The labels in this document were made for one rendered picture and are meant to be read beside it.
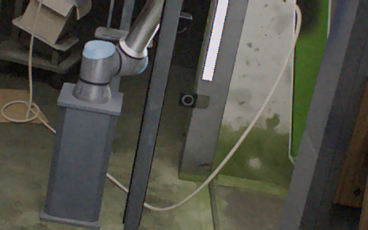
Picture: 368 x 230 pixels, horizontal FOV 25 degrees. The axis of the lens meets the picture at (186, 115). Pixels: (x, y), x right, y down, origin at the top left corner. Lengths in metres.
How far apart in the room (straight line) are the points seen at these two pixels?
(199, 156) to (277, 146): 0.47
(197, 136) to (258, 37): 0.69
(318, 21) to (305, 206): 2.41
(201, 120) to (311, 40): 0.96
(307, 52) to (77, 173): 1.30
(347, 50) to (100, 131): 2.40
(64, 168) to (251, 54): 1.32
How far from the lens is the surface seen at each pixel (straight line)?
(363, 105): 1.76
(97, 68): 3.96
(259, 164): 4.93
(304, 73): 4.23
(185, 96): 4.73
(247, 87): 4.76
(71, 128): 4.00
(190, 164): 4.91
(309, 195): 1.84
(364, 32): 1.74
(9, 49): 6.36
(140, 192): 2.85
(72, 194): 4.14
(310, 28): 4.18
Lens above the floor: 1.95
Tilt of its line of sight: 19 degrees down
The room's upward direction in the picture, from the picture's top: 12 degrees clockwise
